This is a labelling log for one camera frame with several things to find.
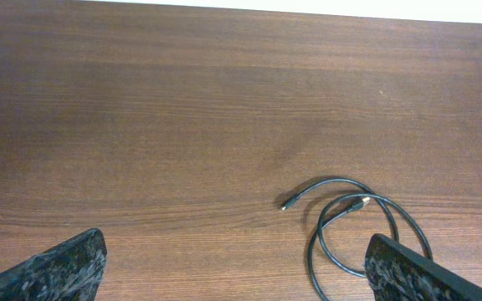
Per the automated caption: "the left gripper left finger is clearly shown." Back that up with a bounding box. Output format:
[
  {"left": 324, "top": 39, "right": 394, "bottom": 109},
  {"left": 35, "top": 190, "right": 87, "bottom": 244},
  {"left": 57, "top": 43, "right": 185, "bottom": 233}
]
[{"left": 0, "top": 228, "right": 107, "bottom": 301}]

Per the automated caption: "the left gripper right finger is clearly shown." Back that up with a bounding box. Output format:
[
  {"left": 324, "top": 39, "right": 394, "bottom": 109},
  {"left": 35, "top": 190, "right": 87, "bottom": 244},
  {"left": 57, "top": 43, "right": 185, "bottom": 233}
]
[{"left": 365, "top": 234, "right": 482, "bottom": 301}]

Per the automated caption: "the thin black USB cable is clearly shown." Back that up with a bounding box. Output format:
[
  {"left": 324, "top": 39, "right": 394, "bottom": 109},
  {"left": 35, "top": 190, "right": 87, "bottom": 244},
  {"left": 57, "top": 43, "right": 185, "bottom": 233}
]
[{"left": 279, "top": 176, "right": 434, "bottom": 301}]

